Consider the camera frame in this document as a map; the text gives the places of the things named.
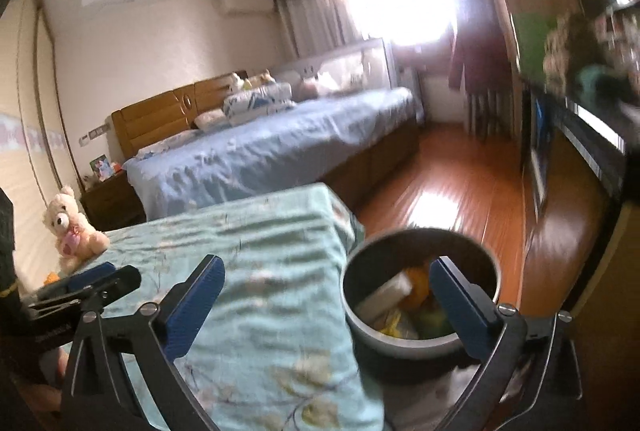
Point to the blue patterned pillow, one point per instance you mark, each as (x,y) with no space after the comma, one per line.
(257,98)

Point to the small pink white pillow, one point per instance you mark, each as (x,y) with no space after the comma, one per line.
(210,119)

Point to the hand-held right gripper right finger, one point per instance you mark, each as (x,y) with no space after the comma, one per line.
(460,311)

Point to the brown plush toy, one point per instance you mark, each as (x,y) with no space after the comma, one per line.
(570,46)

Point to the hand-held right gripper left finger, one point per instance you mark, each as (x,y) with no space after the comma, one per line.
(192,311)

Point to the dark red coat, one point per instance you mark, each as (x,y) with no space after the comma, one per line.
(477,58)

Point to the small white box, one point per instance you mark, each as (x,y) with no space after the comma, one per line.
(385,296)

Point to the wooden nightstand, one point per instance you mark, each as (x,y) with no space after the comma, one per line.
(112,203)

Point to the orange foam net sleeve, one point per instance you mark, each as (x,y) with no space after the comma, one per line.
(51,279)
(420,283)

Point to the grey bed guard rail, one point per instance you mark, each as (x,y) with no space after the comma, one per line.
(350,61)

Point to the brown wooden headboard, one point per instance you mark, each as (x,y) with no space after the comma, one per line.
(150,121)

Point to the black television cabinet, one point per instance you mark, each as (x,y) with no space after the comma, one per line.
(570,146)

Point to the cream teddy bear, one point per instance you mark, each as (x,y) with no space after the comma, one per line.
(65,221)

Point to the wall switch panel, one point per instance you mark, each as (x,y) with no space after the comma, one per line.
(94,135)

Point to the white sliding closet door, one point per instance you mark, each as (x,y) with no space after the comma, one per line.
(25,121)

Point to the yellow green wrapper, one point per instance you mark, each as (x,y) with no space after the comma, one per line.
(395,326)

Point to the photo frame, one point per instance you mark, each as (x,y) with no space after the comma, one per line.
(100,167)

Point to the person's left hand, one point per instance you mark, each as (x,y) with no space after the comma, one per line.
(45,391)

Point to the bed with blue sheet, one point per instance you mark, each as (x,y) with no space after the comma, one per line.
(275,146)

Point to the white plush dog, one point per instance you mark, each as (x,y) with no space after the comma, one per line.
(252,81)

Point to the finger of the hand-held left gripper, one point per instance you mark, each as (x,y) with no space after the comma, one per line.
(120,281)
(92,273)

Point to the teal floral bedsheet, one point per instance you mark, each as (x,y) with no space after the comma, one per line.
(275,251)

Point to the green box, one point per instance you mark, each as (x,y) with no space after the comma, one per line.
(532,43)

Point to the white air conditioner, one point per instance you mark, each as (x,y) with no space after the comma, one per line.
(245,3)

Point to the pink plush toy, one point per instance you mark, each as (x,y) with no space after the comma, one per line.
(320,87)

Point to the round grey trash bin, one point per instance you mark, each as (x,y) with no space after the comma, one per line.
(360,271)

